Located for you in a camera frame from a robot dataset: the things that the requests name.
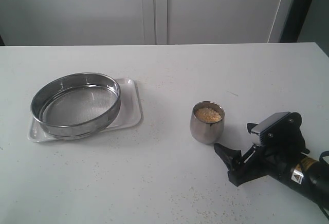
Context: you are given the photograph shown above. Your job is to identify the dark vertical post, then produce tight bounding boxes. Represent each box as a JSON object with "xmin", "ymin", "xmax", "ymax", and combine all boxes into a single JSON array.
[{"xmin": 279, "ymin": 0, "xmax": 313, "ymax": 43}]

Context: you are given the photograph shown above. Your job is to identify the stainless steel cup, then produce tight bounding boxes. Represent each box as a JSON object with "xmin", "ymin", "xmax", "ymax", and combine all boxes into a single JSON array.
[{"xmin": 190, "ymin": 101, "xmax": 225, "ymax": 144}]

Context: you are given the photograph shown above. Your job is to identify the white plastic tray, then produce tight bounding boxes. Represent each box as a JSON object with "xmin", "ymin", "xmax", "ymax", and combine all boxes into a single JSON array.
[{"xmin": 27, "ymin": 77, "xmax": 142, "ymax": 142}]

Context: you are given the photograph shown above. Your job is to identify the yellow millet grains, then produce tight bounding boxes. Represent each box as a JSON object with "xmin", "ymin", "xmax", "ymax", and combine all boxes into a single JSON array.
[{"xmin": 195, "ymin": 107, "xmax": 222, "ymax": 123}]

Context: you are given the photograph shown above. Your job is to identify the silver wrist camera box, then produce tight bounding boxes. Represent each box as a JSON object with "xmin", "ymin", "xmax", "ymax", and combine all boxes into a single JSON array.
[{"xmin": 251, "ymin": 111, "xmax": 291, "ymax": 146}]

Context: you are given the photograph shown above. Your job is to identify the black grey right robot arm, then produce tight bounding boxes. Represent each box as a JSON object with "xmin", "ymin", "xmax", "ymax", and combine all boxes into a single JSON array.
[{"xmin": 214, "ymin": 111, "xmax": 328, "ymax": 211}]

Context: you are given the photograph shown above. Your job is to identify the round stainless steel sieve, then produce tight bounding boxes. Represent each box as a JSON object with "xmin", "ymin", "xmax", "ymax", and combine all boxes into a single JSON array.
[{"xmin": 30, "ymin": 72, "xmax": 121, "ymax": 140}]

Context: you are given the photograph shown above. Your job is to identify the white cabinet doors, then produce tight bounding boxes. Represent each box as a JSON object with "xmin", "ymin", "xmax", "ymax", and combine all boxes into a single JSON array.
[{"xmin": 1, "ymin": 0, "xmax": 293, "ymax": 46}]

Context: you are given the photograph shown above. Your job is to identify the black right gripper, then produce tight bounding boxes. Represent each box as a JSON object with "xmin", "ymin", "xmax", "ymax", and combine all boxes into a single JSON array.
[{"xmin": 214, "ymin": 112, "xmax": 310, "ymax": 186}]

